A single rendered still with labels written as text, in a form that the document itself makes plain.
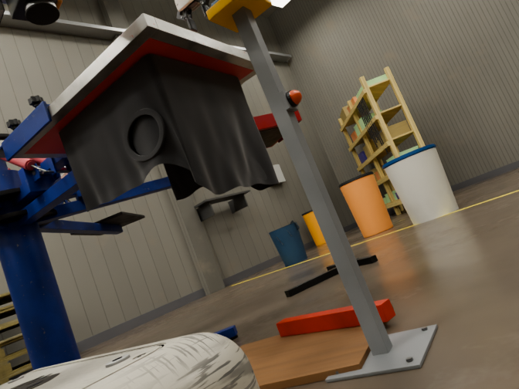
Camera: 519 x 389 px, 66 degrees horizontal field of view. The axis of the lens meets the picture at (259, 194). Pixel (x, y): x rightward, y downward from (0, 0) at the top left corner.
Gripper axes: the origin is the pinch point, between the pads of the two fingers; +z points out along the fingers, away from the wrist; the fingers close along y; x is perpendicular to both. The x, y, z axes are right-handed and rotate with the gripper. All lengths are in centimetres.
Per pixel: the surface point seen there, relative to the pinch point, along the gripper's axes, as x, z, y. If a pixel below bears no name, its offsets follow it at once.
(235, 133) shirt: 6.3, 36.3, -6.7
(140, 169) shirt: -20, 40, -26
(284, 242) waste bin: 358, 72, -214
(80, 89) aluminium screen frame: -28.3, 12.8, -29.3
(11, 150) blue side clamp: -30, 12, -71
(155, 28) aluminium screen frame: -25.6, 12.6, 2.0
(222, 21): -13.3, 15.0, 14.4
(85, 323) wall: 183, 78, -413
